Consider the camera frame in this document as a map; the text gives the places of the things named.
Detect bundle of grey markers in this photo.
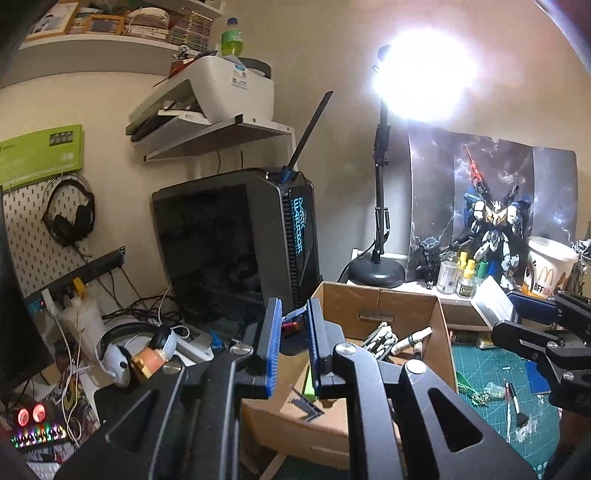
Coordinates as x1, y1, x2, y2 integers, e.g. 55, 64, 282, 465
360, 323, 398, 358

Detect white pegboard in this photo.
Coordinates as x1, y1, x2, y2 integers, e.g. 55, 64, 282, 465
0, 173, 112, 296

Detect white plastic bottle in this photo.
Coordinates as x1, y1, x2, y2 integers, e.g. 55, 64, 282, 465
60, 295, 107, 365

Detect row of colourful books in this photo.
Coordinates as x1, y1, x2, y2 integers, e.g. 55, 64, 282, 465
170, 8, 219, 48

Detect small dark robot model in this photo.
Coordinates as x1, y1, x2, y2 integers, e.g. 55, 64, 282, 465
413, 235, 451, 289

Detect white blue robot model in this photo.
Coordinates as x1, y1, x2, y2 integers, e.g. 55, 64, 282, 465
450, 145, 534, 280

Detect black computer tower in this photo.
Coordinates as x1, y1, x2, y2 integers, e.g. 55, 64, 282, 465
152, 168, 321, 337

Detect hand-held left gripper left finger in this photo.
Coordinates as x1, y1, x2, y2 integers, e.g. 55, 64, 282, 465
55, 298, 283, 480

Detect white printer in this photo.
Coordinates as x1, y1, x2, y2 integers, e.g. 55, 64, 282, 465
126, 55, 275, 143

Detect blue card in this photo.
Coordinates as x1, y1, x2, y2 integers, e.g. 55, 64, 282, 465
526, 360, 555, 395

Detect white paper cup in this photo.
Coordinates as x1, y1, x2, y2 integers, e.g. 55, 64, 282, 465
524, 235, 580, 301

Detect clear labelled glass bottle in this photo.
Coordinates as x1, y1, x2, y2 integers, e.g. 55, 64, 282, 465
436, 258, 458, 295

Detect large grey bin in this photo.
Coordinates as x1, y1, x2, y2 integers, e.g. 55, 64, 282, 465
337, 249, 513, 330

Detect brown cardboard box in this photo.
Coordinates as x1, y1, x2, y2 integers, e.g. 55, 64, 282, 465
240, 281, 458, 457

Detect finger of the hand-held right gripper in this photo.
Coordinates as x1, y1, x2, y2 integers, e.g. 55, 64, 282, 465
505, 290, 591, 326
491, 320, 566, 365

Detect dark monitor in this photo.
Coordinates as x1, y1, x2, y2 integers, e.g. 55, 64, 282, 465
0, 185, 55, 393

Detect black desk lamp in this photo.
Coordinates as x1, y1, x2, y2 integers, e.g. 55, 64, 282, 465
346, 28, 481, 289

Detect tangle of cables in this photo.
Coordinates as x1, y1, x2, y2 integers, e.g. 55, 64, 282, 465
102, 268, 185, 333

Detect black flat antenna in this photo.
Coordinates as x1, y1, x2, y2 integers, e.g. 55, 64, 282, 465
279, 91, 334, 185

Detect white headset on stand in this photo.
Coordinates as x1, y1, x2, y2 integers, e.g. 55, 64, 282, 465
99, 323, 178, 386

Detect green flat box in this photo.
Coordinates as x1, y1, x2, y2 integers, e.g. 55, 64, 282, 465
0, 124, 85, 185

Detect white plastic case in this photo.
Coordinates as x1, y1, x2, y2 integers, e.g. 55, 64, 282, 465
471, 277, 515, 328

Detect white marker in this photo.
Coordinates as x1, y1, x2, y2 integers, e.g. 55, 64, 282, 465
392, 327, 432, 356

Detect black power strip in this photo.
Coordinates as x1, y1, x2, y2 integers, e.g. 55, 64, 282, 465
25, 247, 126, 315

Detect white power adapter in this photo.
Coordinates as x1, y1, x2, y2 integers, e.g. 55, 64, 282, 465
175, 330, 215, 361

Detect hobby knife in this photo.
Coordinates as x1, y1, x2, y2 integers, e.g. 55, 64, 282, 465
503, 381, 529, 428

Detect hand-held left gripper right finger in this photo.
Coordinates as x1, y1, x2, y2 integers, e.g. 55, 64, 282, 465
305, 299, 539, 480

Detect green drink bottle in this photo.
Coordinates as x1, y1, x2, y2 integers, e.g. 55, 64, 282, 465
221, 17, 245, 58

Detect white wall shelf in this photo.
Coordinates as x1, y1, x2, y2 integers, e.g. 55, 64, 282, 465
0, 32, 218, 88

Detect wooden picture frame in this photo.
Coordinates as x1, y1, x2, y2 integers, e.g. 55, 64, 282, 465
32, 1, 80, 37

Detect green cutting mat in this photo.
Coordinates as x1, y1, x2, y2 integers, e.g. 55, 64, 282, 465
450, 342, 591, 472

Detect black round tin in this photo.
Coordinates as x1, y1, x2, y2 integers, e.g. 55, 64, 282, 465
240, 56, 273, 79

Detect small peach box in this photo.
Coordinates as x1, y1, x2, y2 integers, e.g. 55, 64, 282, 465
130, 348, 167, 381

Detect white printer stand shelf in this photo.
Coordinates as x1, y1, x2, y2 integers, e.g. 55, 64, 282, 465
143, 114, 296, 163

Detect black headphones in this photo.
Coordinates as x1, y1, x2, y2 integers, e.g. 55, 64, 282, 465
42, 180, 97, 245

